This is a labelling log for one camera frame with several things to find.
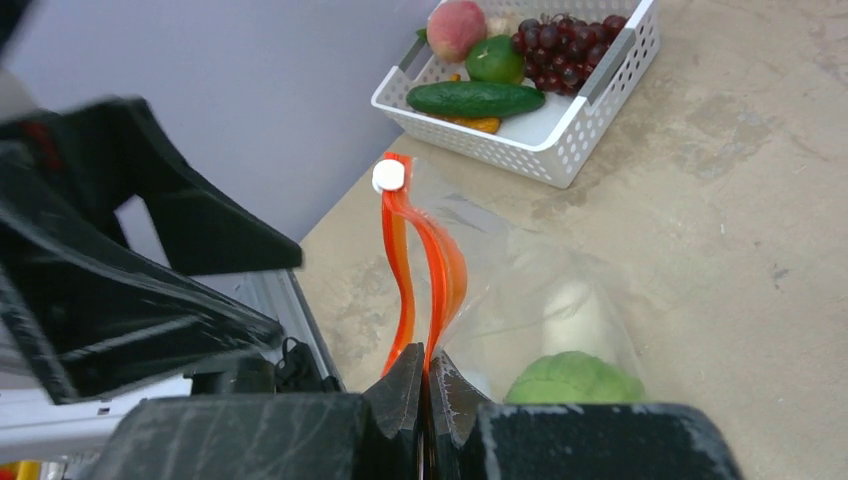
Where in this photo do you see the green cabbage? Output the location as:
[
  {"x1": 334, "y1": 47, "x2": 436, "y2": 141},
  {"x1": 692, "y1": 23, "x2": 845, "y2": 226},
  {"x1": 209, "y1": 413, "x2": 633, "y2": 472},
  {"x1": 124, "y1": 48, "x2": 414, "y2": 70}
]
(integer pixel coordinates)
[{"x1": 504, "y1": 351, "x2": 647, "y2": 404}]

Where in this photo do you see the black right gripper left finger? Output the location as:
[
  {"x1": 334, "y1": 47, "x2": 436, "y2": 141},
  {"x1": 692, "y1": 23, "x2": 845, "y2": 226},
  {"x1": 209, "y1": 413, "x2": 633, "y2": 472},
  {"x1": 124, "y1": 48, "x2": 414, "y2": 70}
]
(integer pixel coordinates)
[{"x1": 361, "y1": 343, "x2": 425, "y2": 479}]

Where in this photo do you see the orange yellow fruit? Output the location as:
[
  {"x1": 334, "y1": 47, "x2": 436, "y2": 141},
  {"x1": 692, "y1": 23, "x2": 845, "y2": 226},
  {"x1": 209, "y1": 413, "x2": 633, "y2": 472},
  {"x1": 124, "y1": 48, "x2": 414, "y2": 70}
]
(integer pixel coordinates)
[{"x1": 428, "y1": 74, "x2": 515, "y2": 134}]

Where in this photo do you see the peach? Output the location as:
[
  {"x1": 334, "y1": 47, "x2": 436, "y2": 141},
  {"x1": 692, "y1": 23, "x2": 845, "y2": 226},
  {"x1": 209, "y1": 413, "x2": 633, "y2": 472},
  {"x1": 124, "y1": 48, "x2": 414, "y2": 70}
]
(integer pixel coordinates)
[{"x1": 425, "y1": 1, "x2": 487, "y2": 64}]

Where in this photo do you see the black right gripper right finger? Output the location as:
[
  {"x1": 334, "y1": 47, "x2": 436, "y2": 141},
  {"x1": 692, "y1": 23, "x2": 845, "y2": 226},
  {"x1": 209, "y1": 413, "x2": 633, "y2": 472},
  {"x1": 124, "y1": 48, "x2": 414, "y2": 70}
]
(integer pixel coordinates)
[{"x1": 427, "y1": 352, "x2": 491, "y2": 479}]

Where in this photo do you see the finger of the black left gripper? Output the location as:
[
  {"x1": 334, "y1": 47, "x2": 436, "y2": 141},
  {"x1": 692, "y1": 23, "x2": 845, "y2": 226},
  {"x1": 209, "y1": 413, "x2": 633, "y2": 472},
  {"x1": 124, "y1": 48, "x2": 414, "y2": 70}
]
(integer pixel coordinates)
[
  {"x1": 1, "y1": 199, "x2": 282, "y2": 404},
  {"x1": 1, "y1": 97, "x2": 303, "y2": 276}
]

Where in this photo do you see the green cucumber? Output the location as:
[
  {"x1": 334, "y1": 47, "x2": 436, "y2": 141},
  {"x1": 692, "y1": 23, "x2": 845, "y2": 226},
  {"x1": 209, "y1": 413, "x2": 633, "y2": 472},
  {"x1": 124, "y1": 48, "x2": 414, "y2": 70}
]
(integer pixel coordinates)
[{"x1": 406, "y1": 81, "x2": 546, "y2": 118}]

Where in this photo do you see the white perforated basket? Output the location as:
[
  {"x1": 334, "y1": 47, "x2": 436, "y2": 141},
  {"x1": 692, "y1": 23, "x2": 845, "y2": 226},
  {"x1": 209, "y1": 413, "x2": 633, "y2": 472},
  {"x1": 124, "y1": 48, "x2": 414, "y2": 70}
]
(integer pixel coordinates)
[{"x1": 370, "y1": 0, "x2": 662, "y2": 190}]

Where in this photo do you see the clear zip bag orange zipper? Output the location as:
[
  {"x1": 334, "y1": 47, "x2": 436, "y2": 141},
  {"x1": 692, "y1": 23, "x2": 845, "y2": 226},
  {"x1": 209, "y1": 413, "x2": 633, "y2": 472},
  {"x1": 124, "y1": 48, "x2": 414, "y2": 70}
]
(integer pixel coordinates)
[{"x1": 371, "y1": 152, "x2": 649, "y2": 403}]

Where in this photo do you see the white radish with leaves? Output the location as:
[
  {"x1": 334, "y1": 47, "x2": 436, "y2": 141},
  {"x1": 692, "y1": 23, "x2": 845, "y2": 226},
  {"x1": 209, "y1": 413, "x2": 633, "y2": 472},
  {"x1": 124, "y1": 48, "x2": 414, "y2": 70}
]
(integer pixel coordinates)
[{"x1": 541, "y1": 281, "x2": 620, "y2": 363}]

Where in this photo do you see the red grape bunch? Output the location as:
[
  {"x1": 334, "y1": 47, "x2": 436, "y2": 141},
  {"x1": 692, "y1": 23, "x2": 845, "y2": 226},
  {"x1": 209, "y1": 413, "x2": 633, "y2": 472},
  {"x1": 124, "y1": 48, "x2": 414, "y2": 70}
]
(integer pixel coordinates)
[{"x1": 510, "y1": 13, "x2": 628, "y2": 97}]

